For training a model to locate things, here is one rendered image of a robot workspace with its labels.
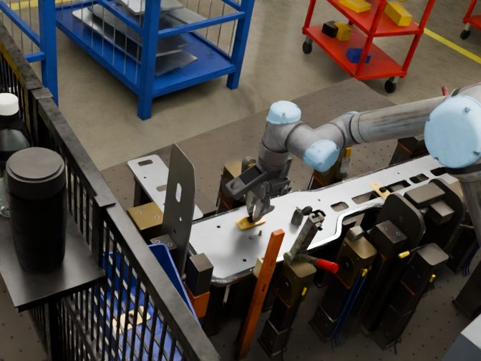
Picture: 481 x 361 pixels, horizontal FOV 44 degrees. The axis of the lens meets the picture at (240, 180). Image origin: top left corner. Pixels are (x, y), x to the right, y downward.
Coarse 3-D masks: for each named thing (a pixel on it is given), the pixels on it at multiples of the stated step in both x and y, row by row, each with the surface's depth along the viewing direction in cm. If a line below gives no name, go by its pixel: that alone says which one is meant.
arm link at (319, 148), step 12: (300, 132) 136; (312, 132) 136; (324, 132) 137; (336, 132) 139; (288, 144) 138; (300, 144) 136; (312, 144) 134; (324, 144) 134; (336, 144) 138; (300, 156) 137; (312, 156) 134; (324, 156) 133; (336, 156) 137; (324, 168) 136
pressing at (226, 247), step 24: (384, 168) 192; (408, 168) 194; (432, 168) 197; (288, 192) 175; (312, 192) 176; (336, 192) 178; (360, 192) 180; (216, 216) 162; (240, 216) 163; (264, 216) 165; (288, 216) 166; (336, 216) 170; (192, 240) 153; (216, 240) 154; (240, 240) 156; (264, 240) 158; (288, 240) 159; (336, 240) 162; (216, 264) 148; (240, 264) 149
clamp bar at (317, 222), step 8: (304, 208) 137; (312, 208) 138; (312, 216) 137; (320, 216) 136; (304, 224) 137; (312, 224) 135; (320, 224) 135; (304, 232) 138; (312, 232) 138; (296, 240) 142; (304, 240) 139; (312, 240) 142; (296, 248) 142; (304, 248) 143
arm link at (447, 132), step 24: (456, 96) 106; (480, 96) 105; (432, 120) 105; (456, 120) 102; (480, 120) 100; (432, 144) 107; (456, 144) 103; (480, 144) 100; (456, 168) 106; (480, 168) 103; (480, 192) 106; (480, 216) 108; (480, 240) 110
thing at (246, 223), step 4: (248, 216) 161; (252, 216) 161; (236, 220) 160; (240, 220) 161; (244, 220) 161; (248, 220) 160; (252, 220) 160; (260, 220) 162; (264, 220) 162; (244, 224) 160; (248, 224) 160; (252, 224) 160; (256, 224) 161; (240, 228) 158; (244, 228) 159
